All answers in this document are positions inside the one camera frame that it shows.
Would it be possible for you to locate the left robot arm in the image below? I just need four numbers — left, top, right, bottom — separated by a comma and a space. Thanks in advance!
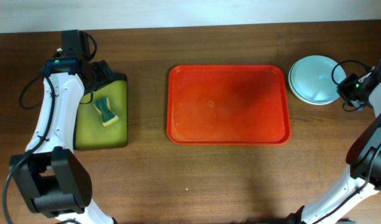
2, 30, 116, 223

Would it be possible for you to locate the green and yellow sponge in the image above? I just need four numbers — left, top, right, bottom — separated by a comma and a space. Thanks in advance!
93, 97, 119, 127

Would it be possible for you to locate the black tray with yellow liquid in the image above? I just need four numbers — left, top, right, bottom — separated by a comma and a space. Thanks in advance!
74, 73, 128, 151

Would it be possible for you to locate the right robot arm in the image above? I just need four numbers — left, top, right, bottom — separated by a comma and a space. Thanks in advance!
285, 59, 381, 223

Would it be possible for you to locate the light blue plate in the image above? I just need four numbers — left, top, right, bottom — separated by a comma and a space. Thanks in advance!
291, 55, 340, 102

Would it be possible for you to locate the red plastic tray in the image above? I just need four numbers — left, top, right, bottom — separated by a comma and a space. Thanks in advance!
167, 65, 291, 146

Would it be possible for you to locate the mint green plate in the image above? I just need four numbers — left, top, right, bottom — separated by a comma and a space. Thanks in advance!
288, 62, 337, 105

